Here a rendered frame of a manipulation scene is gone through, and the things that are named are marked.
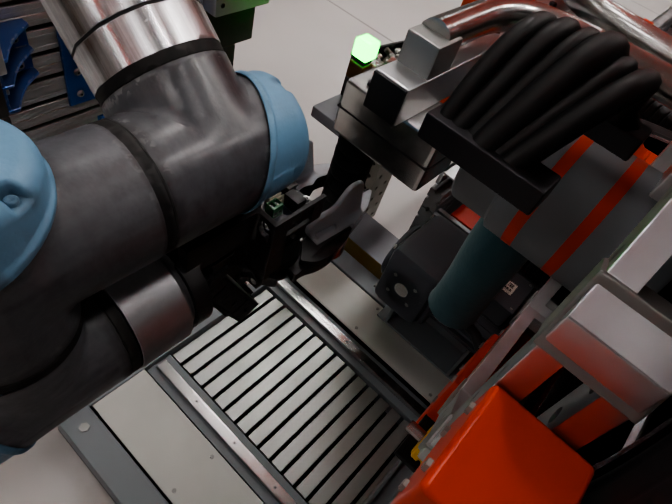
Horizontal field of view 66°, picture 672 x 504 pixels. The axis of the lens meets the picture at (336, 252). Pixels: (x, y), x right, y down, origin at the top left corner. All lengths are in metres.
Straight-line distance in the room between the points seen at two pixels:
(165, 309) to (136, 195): 0.10
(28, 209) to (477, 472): 0.25
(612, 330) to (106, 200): 0.25
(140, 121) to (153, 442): 0.92
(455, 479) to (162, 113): 0.25
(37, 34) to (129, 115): 0.73
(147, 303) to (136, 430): 0.84
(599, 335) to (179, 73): 0.25
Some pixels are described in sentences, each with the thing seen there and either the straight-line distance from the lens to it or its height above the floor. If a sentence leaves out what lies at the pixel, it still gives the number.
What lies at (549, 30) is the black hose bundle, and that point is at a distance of 0.36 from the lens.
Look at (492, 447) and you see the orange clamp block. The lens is 0.33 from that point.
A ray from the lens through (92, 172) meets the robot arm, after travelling 0.25.
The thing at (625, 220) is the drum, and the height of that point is 0.90.
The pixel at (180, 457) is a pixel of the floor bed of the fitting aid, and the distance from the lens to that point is 1.13.
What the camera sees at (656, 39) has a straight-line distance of 0.54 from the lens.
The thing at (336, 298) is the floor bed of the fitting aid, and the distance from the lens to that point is 1.35.
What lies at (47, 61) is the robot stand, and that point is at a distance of 1.03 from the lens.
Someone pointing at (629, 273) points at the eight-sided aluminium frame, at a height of 0.99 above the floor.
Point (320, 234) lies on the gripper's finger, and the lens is 0.43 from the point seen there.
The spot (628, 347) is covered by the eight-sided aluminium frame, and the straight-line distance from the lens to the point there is 0.30.
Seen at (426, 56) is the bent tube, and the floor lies 0.99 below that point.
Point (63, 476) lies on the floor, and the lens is 1.23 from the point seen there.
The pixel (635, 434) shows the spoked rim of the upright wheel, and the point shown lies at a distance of 0.47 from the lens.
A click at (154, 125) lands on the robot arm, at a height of 0.99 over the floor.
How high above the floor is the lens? 1.16
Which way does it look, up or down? 48 degrees down
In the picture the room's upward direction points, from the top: 21 degrees clockwise
